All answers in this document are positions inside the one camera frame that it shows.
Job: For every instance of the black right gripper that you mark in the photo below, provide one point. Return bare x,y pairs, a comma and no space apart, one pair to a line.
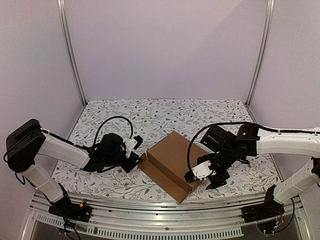
208,178

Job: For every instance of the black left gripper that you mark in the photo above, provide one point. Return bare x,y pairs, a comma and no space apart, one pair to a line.
131,164

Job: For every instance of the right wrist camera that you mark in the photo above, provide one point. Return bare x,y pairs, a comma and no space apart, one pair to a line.
200,172

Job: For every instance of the aluminium corner post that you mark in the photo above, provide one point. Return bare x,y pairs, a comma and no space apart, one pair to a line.
262,51
70,51

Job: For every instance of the left aluminium corner post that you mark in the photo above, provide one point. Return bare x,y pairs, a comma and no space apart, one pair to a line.
70,51

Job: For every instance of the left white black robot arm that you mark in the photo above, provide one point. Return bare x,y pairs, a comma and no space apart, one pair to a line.
31,140

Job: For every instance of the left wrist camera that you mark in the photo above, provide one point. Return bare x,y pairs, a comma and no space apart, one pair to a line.
132,144

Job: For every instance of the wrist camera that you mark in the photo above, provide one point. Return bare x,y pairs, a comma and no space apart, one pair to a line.
132,144
200,172

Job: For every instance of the right aluminium corner post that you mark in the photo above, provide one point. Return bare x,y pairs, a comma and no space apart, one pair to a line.
262,51

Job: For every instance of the brown cardboard box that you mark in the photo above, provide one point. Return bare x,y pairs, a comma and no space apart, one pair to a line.
166,164

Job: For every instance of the white floral table cloth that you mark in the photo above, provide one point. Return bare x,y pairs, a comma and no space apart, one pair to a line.
154,119

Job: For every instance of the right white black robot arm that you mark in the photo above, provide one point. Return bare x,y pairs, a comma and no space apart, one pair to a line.
252,140

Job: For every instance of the aluminium front rail frame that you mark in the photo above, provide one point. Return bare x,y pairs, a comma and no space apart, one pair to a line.
197,219

